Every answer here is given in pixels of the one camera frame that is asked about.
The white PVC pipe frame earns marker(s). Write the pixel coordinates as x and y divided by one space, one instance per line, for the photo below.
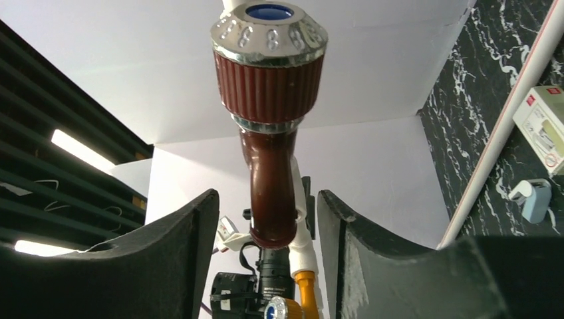
301 252

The brown water faucet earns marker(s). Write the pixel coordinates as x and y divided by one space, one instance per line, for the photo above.
268 60

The light blue tape roll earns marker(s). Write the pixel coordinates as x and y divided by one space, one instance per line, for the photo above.
534 195

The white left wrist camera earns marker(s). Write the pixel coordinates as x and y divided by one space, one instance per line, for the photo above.
228 238

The small cardboard box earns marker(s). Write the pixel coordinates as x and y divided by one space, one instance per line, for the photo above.
540 120

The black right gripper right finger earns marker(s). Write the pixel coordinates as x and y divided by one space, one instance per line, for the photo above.
371 272

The orange water faucet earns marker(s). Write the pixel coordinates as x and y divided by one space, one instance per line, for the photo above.
307 307

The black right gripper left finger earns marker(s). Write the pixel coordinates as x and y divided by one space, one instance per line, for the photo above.
156 271

